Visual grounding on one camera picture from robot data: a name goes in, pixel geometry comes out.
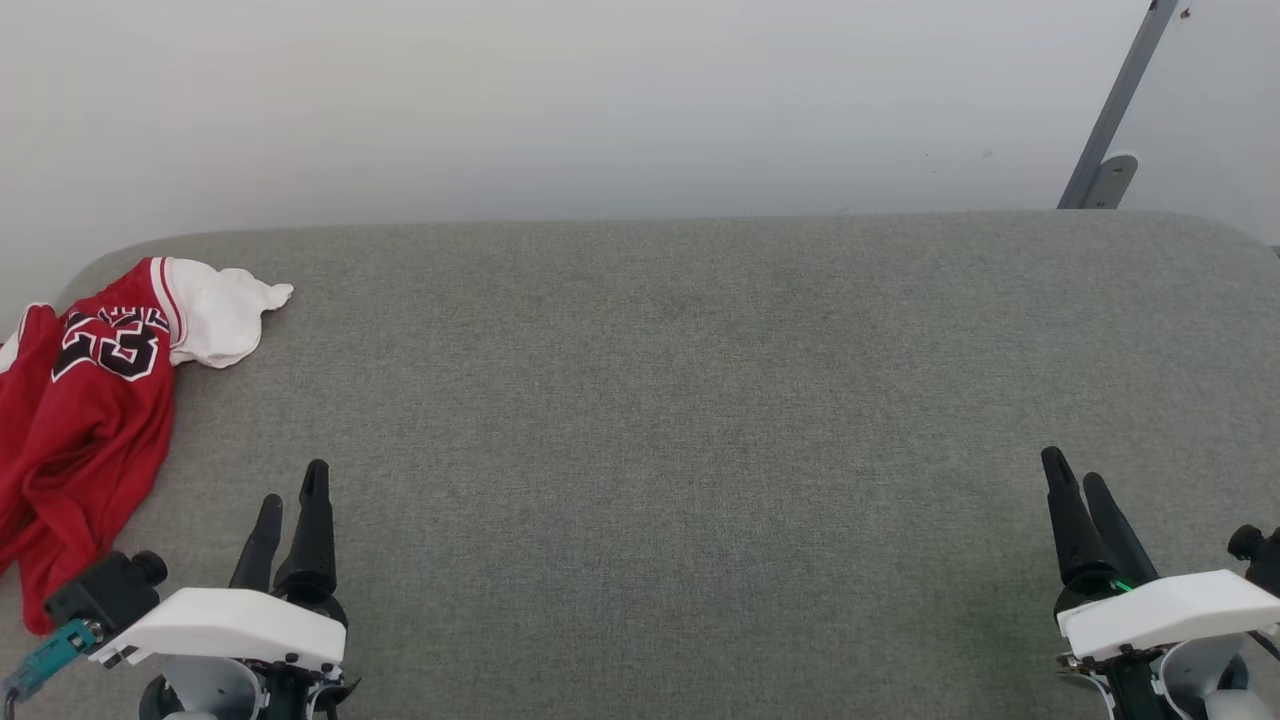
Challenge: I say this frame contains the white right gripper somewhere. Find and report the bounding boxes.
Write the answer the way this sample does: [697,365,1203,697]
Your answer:
[1040,446,1280,720]

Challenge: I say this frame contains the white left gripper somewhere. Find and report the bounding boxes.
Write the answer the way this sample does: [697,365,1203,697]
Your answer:
[88,459,361,720]

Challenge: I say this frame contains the red basketball jersey white sleeves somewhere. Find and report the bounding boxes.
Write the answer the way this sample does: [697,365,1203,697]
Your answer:
[0,256,295,637]

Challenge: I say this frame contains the teal left camera connector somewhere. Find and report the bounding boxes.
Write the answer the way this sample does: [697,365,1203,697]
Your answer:
[2,618,102,701]

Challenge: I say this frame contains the grey metal post bracket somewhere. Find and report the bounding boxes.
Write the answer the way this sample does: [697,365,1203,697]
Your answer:
[1078,153,1140,210]

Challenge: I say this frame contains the grey metal post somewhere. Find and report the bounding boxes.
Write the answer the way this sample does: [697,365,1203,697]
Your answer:
[1058,0,1181,210]

